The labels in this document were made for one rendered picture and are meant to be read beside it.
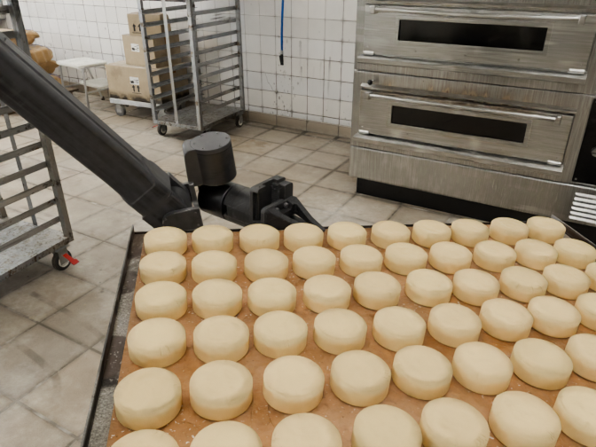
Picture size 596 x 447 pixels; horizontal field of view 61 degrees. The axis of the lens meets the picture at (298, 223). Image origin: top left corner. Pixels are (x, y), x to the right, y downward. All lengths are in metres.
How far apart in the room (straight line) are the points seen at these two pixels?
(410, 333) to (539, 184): 2.43
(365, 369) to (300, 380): 0.06
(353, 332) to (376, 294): 0.07
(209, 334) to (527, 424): 0.27
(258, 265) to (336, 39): 3.65
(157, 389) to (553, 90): 2.51
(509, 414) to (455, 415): 0.04
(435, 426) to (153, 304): 0.27
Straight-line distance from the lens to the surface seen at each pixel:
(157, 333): 0.48
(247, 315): 0.52
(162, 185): 0.72
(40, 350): 2.21
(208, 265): 0.56
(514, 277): 0.63
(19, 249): 2.62
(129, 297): 0.56
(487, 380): 0.47
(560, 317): 0.58
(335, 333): 0.48
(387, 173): 3.07
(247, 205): 0.71
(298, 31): 4.30
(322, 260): 0.58
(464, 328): 0.52
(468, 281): 0.59
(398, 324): 0.50
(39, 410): 1.97
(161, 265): 0.57
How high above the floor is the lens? 1.32
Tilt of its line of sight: 28 degrees down
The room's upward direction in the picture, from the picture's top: straight up
